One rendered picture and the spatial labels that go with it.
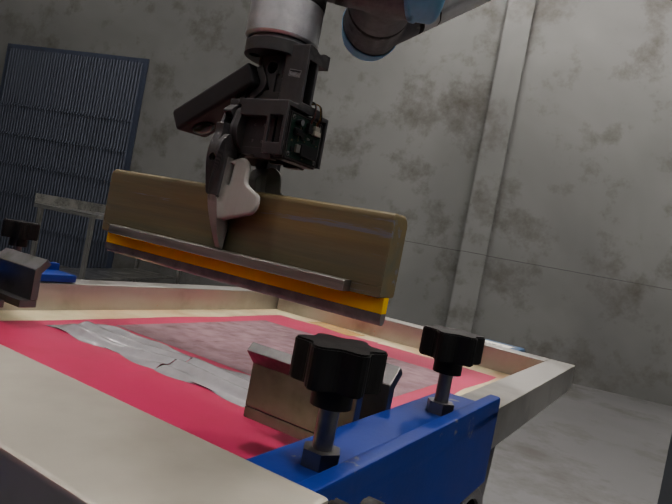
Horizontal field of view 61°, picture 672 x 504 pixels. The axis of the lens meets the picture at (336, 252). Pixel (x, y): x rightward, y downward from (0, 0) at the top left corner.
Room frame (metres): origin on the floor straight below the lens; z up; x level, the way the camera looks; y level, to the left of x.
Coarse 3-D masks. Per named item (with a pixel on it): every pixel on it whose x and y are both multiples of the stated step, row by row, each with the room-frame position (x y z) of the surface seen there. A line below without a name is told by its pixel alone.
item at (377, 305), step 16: (112, 240) 0.69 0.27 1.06; (128, 240) 0.68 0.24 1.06; (176, 256) 0.64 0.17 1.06; (192, 256) 0.62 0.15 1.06; (224, 272) 0.60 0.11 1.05; (240, 272) 0.59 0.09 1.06; (256, 272) 0.58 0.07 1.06; (288, 288) 0.55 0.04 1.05; (304, 288) 0.55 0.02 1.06; (320, 288) 0.54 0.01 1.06; (352, 304) 0.52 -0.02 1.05; (368, 304) 0.51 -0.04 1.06; (384, 304) 0.50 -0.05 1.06
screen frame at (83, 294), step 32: (64, 288) 0.73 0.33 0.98; (96, 288) 0.77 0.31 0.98; (128, 288) 0.82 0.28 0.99; (160, 288) 0.87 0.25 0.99; (192, 288) 0.93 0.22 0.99; (224, 288) 1.01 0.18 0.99; (320, 320) 1.07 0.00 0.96; (352, 320) 1.04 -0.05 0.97; (512, 352) 0.89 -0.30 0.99; (512, 384) 0.62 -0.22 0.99; (544, 384) 0.67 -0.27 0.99; (512, 416) 0.55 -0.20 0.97
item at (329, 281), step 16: (112, 224) 0.66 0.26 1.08; (144, 240) 0.63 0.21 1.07; (160, 240) 0.62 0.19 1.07; (176, 240) 0.61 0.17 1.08; (208, 256) 0.58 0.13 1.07; (224, 256) 0.57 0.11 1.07; (240, 256) 0.56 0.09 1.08; (272, 272) 0.54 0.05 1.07; (288, 272) 0.53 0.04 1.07; (304, 272) 0.52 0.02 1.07; (336, 288) 0.50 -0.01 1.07
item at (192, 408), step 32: (96, 384) 0.47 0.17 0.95; (128, 384) 0.48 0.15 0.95; (160, 384) 0.50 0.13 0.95; (192, 384) 0.52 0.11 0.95; (416, 384) 0.69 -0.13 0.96; (160, 416) 0.42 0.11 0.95; (192, 416) 0.44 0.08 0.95; (224, 416) 0.45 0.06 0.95; (224, 448) 0.39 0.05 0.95; (256, 448) 0.40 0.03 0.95
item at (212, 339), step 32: (32, 320) 0.65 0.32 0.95; (64, 320) 0.68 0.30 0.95; (96, 320) 0.71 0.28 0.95; (128, 320) 0.75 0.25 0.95; (160, 320) 0.79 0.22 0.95; (192, 320) 0.84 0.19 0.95; (224, 320) 0.89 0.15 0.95; (256, 320) 0.94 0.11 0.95; (288, 320) 1.01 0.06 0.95; (32, 352) 0.52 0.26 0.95; (64, 352) 0.54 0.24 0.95; (96, 352) 0.57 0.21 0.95; (192, 352) 0.64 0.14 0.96; (224, 352) 0.67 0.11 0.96; (288, 352) 0.74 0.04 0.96
